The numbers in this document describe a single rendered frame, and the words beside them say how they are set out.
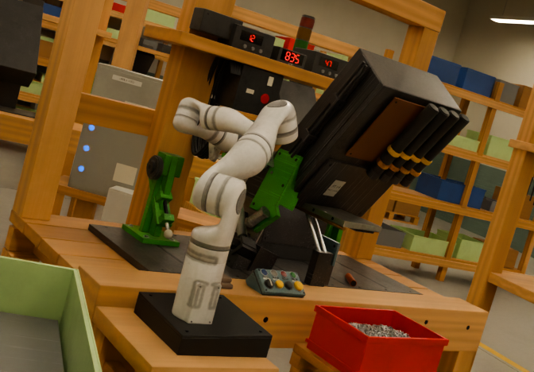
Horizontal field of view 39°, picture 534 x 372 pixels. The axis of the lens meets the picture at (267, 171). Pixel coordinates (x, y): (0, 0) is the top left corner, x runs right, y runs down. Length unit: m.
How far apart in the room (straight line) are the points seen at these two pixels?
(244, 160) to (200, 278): 0.30
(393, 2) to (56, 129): 1.37
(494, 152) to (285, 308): 6.46
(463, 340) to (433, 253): 5.48
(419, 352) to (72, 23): 1.34
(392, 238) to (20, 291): 6.41
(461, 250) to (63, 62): 6.68
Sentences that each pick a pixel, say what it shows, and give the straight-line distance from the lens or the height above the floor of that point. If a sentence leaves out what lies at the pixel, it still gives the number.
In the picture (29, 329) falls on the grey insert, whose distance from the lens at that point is 1.60.
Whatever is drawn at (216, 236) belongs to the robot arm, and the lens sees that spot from 1.63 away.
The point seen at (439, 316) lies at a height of 0.87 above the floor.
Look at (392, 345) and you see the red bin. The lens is 1.99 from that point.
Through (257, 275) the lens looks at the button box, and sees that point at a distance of 2.08.
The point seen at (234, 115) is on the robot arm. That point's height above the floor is 1.35.
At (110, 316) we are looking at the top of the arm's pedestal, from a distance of 1.76.
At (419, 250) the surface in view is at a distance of 8.06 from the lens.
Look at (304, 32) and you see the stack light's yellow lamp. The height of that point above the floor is 1.67.
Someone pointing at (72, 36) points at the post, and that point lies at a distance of 2.28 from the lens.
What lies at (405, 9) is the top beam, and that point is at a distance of 3.00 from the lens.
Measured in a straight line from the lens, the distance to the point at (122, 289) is 1.83.
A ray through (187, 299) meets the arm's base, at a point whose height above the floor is 0.95.
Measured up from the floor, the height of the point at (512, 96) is 2.11.
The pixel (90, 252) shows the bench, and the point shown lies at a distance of 2.13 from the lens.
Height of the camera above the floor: 1.43
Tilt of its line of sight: 6 degrees down
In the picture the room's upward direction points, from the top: 16 degrees clockwise
